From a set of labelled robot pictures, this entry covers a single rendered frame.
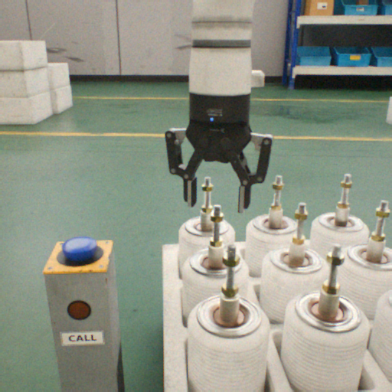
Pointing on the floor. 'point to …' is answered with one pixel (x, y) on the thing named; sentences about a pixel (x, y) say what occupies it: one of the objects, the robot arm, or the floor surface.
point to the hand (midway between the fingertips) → (217, 198)
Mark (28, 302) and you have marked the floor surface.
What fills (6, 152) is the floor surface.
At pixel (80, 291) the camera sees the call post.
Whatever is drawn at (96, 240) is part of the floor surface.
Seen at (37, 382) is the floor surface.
